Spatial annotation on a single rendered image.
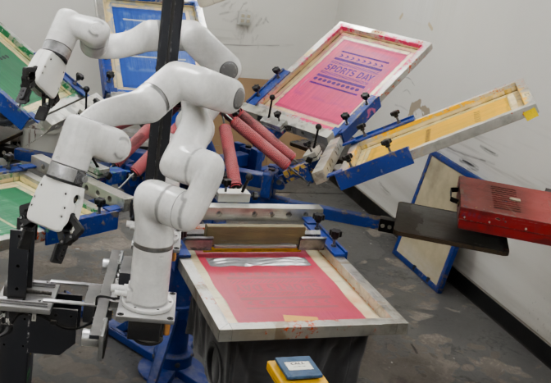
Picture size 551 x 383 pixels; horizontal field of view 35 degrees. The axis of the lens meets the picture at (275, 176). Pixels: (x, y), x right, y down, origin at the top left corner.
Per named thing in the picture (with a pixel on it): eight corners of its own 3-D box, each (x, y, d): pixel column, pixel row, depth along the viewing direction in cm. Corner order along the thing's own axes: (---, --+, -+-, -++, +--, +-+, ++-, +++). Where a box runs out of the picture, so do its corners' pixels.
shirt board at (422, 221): (499, 238, 381) (503, 220, 379) (505, 271, 343) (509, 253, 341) (204, 181, 400) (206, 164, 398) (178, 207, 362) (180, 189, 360)
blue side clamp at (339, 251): (344, 270, 304) (348, 251, 302) (331, 270, 302) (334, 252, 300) (313, 237, 330) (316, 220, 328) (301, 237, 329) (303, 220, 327)
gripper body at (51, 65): (52, 61, 235) (37, 98, 231) (33, 41, 226) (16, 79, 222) (76, 65, 232) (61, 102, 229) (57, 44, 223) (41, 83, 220)
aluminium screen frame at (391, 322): (406, 334, 260) (408, 322, 259) (217, 342, 239) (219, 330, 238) (311, 234, 330) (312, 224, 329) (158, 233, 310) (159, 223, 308)
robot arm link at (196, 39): (230, 74, 252) (243, 86, 238) (157, 75, 246) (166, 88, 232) (232, 17, 246) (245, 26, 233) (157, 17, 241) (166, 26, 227)
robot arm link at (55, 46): (56, 56, 236) (52, 65, 235) (38, 38, 228) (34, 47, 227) (79, 59, 233) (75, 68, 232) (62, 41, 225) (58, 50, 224)
